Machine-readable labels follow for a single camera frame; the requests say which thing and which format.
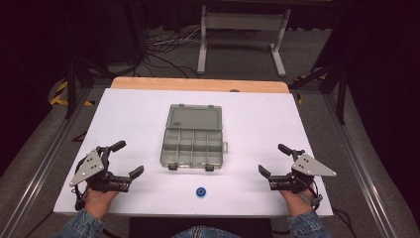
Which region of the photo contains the right hand-held gripper cable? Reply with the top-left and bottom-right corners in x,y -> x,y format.
296,177 -> 324,211

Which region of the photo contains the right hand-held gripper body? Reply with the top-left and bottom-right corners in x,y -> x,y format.
268,150 -> 338,194

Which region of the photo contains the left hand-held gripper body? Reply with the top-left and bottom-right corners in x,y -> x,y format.
68,146 -> 131,193

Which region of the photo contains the black tripod stand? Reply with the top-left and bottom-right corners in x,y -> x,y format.
63,54 -> 112,121
289,60 -> 349,126

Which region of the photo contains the person's left hand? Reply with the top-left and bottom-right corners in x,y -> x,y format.
83,187 -> 121,220

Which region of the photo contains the hand-held gripper cable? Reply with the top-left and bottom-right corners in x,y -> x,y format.
73,182 -> 87,212
296,177 -> 324,211

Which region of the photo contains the clear plastic compartment box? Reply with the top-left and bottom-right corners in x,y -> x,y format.
159,103 -> 229,173

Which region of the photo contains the bundle of floor cables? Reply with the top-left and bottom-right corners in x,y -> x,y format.
132,24 -> 203,78

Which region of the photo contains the person's right hand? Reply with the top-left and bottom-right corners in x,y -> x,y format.
279,189 -> 315,218

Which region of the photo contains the person's denim lap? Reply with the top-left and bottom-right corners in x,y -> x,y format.
171,225 -> 246,238

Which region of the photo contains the yellow black floor tape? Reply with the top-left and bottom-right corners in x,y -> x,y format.
49,79 -> 96,107

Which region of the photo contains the left hand-held gripper cable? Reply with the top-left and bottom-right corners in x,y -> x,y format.
73,182 -> 87,212

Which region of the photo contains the black floor cable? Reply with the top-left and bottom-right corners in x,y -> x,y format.
331,207 -> 355,234

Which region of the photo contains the white metal stand frame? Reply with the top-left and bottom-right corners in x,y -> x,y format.
196,4 -> 292,78

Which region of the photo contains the aluminium floor rail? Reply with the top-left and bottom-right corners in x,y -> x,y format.
0,86 -> 95,238
320,92 -> 399,238

